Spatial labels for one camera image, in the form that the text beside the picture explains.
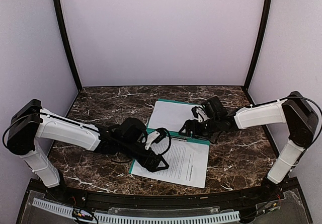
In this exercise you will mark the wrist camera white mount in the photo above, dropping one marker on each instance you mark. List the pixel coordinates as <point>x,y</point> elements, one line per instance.
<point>133,131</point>
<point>209,109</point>

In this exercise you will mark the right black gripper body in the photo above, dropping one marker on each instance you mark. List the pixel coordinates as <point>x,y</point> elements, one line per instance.
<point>193,127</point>

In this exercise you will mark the white paper sheet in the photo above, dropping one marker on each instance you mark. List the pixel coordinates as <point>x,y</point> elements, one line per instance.
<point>170,115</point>

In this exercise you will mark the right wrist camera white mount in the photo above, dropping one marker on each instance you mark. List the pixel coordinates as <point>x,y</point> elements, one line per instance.
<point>209,109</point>

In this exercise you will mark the left black frame post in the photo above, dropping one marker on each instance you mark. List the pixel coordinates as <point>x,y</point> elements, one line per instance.
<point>66,44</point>

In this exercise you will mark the metal centre spring clip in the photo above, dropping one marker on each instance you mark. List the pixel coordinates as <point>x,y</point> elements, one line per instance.
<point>179,139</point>

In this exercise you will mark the printed paper sheet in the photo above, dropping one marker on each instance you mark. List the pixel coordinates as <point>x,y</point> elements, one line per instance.
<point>187,164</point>

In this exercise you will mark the white slotted cable duct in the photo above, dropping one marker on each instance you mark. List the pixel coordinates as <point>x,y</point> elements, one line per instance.
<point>126,215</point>

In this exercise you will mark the black frame post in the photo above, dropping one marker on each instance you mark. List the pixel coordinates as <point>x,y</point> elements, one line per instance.
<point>258,43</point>
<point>66,44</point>

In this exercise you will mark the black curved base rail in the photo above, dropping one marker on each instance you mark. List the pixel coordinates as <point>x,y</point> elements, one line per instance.
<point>249,201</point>

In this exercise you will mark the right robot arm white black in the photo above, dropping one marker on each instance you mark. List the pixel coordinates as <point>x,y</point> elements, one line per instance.
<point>294,123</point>

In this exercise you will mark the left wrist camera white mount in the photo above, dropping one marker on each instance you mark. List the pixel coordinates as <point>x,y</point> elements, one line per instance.
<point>133,131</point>

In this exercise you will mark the right black frame post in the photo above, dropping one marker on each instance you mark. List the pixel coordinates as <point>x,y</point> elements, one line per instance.
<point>258,43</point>

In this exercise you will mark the green plastic folder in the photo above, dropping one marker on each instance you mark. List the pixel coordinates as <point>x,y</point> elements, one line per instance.
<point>187,156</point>

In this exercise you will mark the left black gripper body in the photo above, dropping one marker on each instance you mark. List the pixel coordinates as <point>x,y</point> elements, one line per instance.
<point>148,161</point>

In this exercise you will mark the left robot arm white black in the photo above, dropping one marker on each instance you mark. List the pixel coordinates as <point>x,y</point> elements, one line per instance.
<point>33,122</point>

